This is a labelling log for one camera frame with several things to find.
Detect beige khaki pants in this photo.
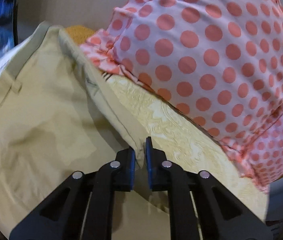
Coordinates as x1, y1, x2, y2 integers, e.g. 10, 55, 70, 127
0, 23, 170, 239

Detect cream and orange bedspread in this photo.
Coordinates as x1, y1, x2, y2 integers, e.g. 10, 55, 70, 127
57, 27, 269, 225

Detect left polka dot pillow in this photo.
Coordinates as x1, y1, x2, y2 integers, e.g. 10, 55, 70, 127
80, 0, 283, 191

